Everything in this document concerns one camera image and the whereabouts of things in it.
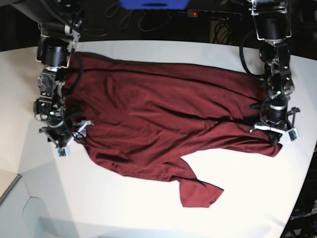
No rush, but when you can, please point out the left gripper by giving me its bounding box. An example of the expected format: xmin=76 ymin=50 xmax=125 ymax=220
xmin=249 ymin=106 xmax=300 ymax=145

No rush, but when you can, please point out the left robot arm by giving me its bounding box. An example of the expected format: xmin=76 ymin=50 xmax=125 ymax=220
xmin=239 ymin=0 xmax=300 ymax=145

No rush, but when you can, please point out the dark red t-shirt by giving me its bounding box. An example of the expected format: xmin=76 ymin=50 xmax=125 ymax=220
xmin=65 ymin=53 xmax=282 ymax=208

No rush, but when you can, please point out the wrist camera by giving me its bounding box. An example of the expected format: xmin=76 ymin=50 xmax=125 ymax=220
xmin=56 ymin=147 xmax=69 ymax=158
xmin=284 ymin=127 xmax=300 ymax=143

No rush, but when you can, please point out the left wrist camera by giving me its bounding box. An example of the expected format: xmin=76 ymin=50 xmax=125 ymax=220
xmin=284 ymin=127 xmax=300 ymax=143

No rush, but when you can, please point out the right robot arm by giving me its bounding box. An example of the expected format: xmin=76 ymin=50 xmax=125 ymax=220
xmin=12 ymin=0 xmax=88 ymax=151

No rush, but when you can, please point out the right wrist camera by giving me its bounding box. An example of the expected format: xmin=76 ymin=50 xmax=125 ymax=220
xmin=56 ymin=147 xmax=69 ymax=158

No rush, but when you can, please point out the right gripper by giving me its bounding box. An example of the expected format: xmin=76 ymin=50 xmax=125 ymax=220
xmin=39 ymin=120 xmax=94 ymax=148

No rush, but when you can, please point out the blue box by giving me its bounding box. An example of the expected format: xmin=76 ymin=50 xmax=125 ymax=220
xmin=119 ymin=0 xmax=189 ymax=10

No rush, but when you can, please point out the black power strip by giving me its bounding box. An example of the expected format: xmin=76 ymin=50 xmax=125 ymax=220
xmin=187 ymin=9 xmax=242 ymax=21

